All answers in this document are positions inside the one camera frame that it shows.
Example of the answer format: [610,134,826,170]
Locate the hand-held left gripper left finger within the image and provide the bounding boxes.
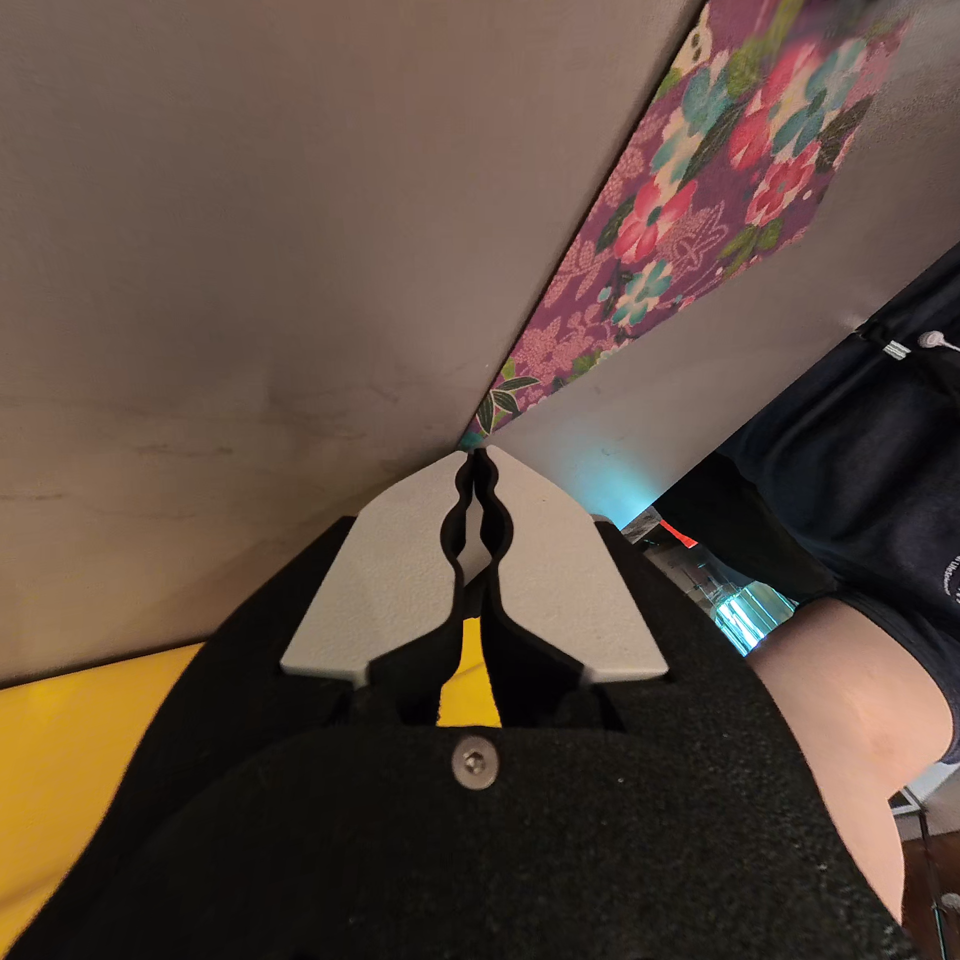
[279,448,481,726]

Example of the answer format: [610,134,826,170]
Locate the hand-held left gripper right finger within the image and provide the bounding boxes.
[478,444,670,729]

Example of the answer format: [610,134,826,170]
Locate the purple floral origami paper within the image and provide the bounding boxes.
[456,0,912,453]

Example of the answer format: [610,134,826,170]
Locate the person's bare leg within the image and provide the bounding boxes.
[750,592,960,927]

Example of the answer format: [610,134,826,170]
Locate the yellow sheet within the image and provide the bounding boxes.
[0,615,502,957]

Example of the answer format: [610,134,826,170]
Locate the black drawstring with metal tip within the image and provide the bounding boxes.
[855,318,912,361]

